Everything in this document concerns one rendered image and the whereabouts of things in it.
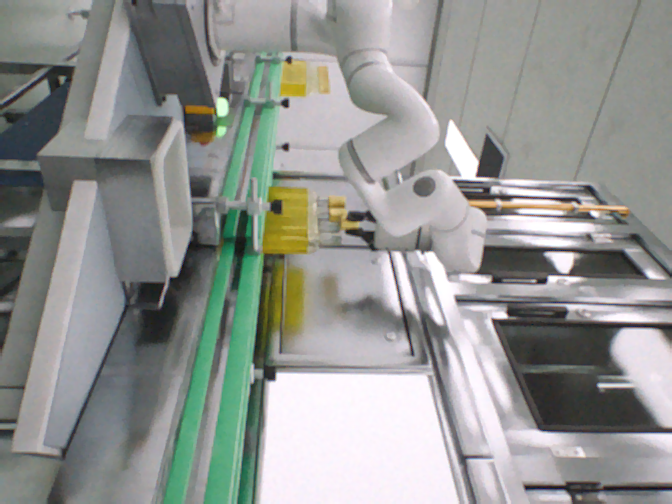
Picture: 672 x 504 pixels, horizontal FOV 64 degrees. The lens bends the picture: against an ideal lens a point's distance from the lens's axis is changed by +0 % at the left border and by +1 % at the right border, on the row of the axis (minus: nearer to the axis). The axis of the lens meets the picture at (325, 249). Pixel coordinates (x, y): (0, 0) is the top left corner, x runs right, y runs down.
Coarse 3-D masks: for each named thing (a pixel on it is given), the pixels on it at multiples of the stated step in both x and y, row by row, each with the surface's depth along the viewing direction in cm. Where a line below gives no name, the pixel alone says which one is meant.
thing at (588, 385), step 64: (320, 192) 174; (512, 192) 184; (576, 192) 187; (512, 256) 151; (576, 256) 153; (640, 256) 155; (448, 320) 121; (512, 320) 127; (576, 320) 129; (640, 320) 131; (256, 384) 106; (448, 384) 105; (512, 384) 111; (576, 384) 112; (640, 384) 113; (256, 448) 94; (512, 448) 98; (576, 448) 98; (640, 448) 100
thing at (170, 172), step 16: (176, 128) 85; (176, 144) 90; (160, 160) 76; (176, 160) 92; (160, 176) 76; (176, 176) 94; (160, 192) 77; (176, 192) 95; (160, 208) 79; (176, 208) 97; (176, 224) 99; (176, 240) 95; (176, 256) 91; (176, 272) 88
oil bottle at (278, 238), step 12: (264, 228) 118; (276, 228) 119; (288, 228) 119; (300, 228) 119; (312, 228) 120; (264, 240) 118; (276, 240) 118; (288, 240) 118; (300, 240) 118; (312, 240) 118; (264, 252) 119; (276, 252) 120; (288, 252) 120; (300, 252) 120; (312, 252) 120
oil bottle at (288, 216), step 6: (270, 216) 124; (276, 216) 124; (282, 216) 124; (288, 216) 124; (294, 216) 124; (300, 216) 124; (306, 216) 124; (312, 216) 125; (282, 222) 122; (288, 222) 122; (294, 222) 122; (300, 222) 122; (306, 222) 123; (312, 222) 123; (318, 222) 125; (318, 228) 125
